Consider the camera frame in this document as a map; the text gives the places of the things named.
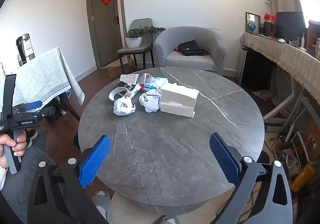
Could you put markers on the striped table leg sock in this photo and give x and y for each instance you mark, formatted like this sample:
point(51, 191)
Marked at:
point(63, 112)

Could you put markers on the small red flags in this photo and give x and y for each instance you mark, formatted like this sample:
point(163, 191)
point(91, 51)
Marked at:
point(270, 17)

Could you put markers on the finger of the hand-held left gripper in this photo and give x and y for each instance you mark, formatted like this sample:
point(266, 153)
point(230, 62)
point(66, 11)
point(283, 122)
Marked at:
point(32, 105)
point(47, 111)

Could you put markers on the blue white plastic packet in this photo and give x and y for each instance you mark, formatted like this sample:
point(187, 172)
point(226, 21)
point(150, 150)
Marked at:
point(157, 84)

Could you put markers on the potted plant white pot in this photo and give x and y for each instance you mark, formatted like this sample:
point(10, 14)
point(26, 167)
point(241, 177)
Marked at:
point(133, 41)

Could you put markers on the white printed carton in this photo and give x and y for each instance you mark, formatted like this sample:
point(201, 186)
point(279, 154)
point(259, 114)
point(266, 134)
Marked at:
point(128, 79)

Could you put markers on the round grey marble table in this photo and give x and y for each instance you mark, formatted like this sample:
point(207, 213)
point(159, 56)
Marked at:
point(162, 144)

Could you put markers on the brown cardboard box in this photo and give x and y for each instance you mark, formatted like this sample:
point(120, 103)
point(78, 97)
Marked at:
point(115, 71)

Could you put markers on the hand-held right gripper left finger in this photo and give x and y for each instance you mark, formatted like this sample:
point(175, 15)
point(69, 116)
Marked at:
point(96, 161)

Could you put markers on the person's left hand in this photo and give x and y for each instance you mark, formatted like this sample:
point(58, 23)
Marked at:
point(18, 145)

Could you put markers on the small blue globe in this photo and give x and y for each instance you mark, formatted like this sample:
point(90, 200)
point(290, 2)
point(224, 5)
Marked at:
point(251, 26)

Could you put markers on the grey armchair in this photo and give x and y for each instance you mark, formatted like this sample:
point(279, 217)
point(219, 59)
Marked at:
point(162, 46)

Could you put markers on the black sneaker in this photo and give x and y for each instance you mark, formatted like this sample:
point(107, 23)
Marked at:
point(31, 136)

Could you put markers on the person's grey trouser leg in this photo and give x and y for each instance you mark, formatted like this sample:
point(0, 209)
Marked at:
point(22, 189)

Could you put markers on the white round plastic lid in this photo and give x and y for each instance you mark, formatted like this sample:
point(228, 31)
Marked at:
point(119, 94)

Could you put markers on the open red white box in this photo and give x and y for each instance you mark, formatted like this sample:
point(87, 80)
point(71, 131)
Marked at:
point(145, 81)

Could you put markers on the grey slipper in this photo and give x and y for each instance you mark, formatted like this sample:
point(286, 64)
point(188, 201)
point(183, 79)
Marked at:
point(102, 201)

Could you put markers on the yellow oil bottle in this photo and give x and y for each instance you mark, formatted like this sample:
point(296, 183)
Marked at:
point(302, 176)

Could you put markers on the pale green patterned tablecloth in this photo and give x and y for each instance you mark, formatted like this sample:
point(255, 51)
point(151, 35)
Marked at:
point(42, 76)

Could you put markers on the pink cloth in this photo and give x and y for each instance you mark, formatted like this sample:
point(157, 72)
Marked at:
point(177, 49)

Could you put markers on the crumpled white paper ball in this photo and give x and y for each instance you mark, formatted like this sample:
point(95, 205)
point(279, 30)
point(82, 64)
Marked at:
point(123, 106)
point(150, 102)

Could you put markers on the person's left forearm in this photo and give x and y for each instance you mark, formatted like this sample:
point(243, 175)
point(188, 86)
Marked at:
point(2, 179)

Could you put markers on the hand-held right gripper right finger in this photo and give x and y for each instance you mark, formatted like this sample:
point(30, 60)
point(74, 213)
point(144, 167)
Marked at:
point(223, 159)

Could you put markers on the black monitor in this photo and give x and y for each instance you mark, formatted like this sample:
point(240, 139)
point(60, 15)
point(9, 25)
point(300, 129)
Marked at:
point(290, 25)

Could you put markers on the grey dining chair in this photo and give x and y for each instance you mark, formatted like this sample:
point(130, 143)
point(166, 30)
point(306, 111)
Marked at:
point(140, 26)

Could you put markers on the black box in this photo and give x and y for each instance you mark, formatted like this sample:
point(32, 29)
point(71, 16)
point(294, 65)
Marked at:
point(53, 115)

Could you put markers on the desk with beige lace cloth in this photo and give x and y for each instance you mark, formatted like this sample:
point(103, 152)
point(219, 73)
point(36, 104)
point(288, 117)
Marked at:
point(282, 56)

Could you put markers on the framed mirror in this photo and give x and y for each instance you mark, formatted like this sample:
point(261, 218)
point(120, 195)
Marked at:
point(256, 18)

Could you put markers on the black silver appliance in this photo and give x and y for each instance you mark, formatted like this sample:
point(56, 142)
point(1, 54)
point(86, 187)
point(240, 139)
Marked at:
point(27, 46)

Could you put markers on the black handbag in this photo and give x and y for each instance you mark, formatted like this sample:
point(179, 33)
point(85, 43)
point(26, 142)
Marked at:
point(190, 48)

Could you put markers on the grey door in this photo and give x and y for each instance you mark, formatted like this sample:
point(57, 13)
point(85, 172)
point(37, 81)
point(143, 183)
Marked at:
point(105, 29)

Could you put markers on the dark table leg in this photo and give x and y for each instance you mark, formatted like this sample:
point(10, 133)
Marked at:
point(67, 105)

